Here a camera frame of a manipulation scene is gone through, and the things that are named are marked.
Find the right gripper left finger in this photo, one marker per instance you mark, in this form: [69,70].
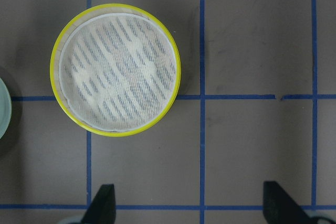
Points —
[102,208]

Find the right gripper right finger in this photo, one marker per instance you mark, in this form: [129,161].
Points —
[279,207]

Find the yellow steamer layer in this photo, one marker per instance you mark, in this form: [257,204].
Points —
[115,69]

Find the white steamer cloth liner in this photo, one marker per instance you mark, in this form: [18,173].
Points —
[118,72]

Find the light green plate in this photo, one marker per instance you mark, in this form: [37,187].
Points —
[6,108]

